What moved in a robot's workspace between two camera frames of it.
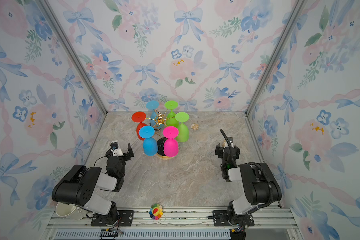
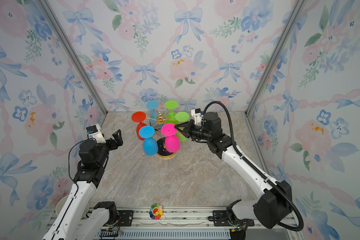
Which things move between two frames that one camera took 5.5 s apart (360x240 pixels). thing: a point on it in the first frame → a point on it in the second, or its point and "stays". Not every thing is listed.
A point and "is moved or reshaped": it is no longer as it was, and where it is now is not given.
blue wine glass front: [150, 144] stays
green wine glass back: [171, 120] stays
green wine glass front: [183, 130] stays
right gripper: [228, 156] → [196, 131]
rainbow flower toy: [156, 211] stays
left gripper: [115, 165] → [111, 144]
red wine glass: [139, 117] stays
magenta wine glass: [171, 144] is moved or reshaped
